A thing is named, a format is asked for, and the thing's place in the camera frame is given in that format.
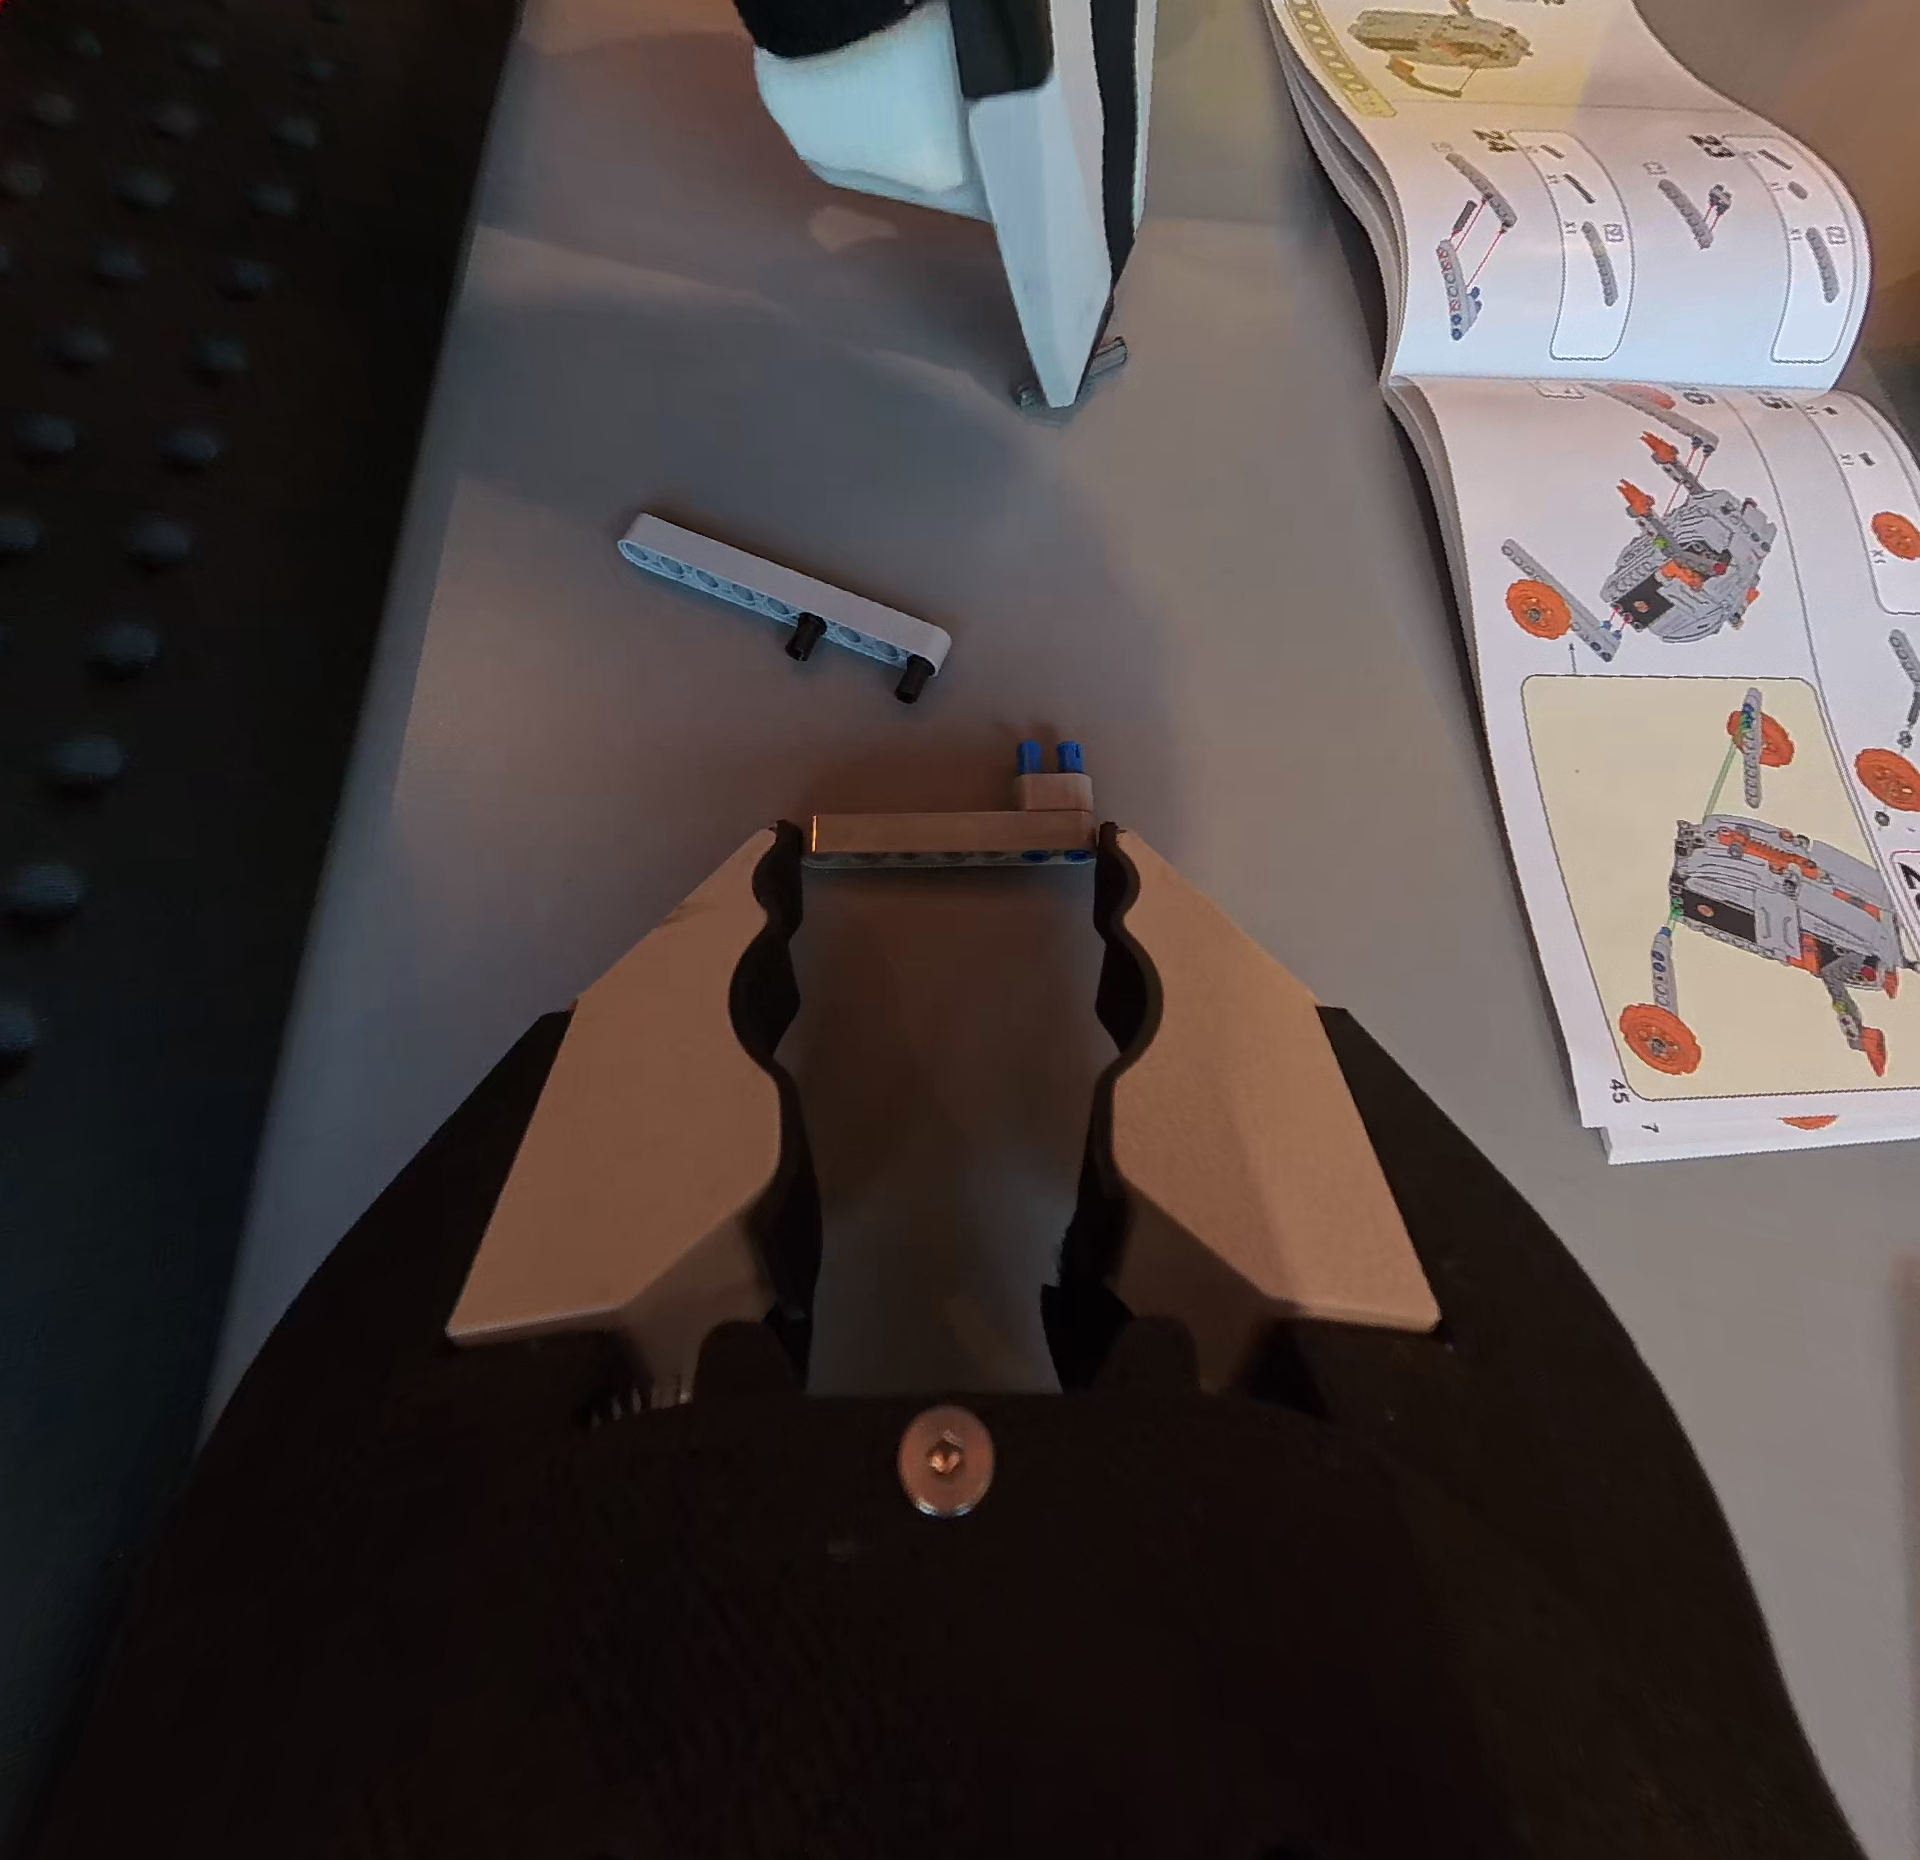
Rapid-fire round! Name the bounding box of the grey beam with black pins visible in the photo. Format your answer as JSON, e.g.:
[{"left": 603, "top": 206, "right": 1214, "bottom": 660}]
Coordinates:
[{"left": 617, "top": 512, "right": 958, "bottom": 707}]

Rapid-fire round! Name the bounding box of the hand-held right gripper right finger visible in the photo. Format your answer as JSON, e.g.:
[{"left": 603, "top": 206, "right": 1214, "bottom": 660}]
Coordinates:
[{"left": 1093, "top": 827, "right": 1442, "bottom": 1382}]

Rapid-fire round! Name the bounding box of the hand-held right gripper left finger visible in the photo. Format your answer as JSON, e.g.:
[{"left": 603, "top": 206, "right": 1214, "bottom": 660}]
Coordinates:
[{"left": 444, "top": 827, "right": 819, "bottom": 1345}]

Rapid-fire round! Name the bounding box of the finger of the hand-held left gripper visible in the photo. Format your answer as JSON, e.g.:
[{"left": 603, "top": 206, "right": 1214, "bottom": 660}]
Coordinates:
[
  {"left": 1104, "top": 0, "right": 1198, "bottom": 343},
  {"left": 751, "top": 0, "right": 1120, "bottom": 415}
]

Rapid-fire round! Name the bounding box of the grey beam with blue pins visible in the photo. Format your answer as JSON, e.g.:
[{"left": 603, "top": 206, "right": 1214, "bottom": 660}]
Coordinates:
[{"left": 802, "top": 734, "right": 1104, "bottom": 874}]

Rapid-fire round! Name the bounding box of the small grey brick piece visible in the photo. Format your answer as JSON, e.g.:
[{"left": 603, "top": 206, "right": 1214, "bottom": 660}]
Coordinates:
[{"left": 1015, "top": 331, "right": 1128, "bottom": 426}]

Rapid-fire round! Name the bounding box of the open instruction booklet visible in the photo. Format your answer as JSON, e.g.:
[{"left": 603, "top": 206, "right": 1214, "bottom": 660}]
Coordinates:
[{"left": 1251, "top": 0, "right": 1920, "bottom": 1167}]

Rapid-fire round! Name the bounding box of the grey desk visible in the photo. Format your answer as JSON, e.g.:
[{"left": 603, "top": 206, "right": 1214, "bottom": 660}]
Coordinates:
[{"left": 195, "top": 0, "right": 1920, "bottom": 1860}]

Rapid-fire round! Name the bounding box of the black studded mat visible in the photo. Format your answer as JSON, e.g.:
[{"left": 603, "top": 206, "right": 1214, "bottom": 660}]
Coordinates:
[{"left": 0, "top": 0, "right": 539, "bottom": 1860}]

